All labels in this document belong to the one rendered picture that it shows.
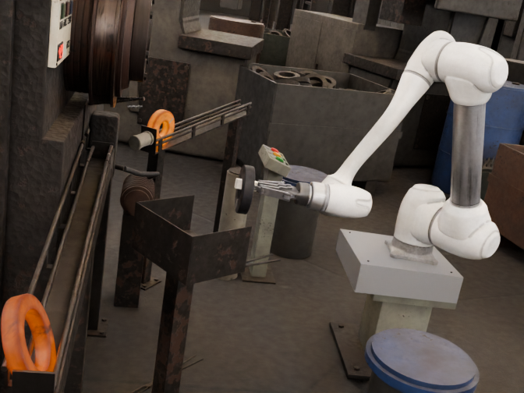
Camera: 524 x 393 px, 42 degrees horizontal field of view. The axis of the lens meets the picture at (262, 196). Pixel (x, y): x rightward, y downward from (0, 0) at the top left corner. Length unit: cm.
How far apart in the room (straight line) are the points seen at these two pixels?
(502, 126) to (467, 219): 292
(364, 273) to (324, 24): 423
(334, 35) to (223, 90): 167
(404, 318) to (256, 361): 58
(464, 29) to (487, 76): 376
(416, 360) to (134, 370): 101
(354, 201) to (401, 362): 54
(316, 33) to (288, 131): 225
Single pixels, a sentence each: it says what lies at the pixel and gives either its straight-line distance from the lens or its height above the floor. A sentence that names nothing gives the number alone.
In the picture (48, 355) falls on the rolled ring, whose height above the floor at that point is 59.
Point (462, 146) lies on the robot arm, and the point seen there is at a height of 94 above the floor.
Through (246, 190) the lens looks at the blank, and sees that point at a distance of 206.
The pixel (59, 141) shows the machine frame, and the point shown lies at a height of 87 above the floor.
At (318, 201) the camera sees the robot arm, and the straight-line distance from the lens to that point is 214.
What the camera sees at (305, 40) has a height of 83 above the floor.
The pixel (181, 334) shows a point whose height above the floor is 34.
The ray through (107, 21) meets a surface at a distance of 207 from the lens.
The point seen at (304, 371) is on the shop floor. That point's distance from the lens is 262.
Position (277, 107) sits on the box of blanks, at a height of 59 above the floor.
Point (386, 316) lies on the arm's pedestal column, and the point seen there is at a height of 22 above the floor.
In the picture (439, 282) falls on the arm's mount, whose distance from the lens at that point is 254.
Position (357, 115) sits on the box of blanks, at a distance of 463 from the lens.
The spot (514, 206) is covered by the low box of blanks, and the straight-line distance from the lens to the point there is 427.
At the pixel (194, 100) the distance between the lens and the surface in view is 499.
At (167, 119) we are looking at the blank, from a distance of 285.
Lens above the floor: 137
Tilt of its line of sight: 18 degrees down
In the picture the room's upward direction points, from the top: 9 degrees clockwise
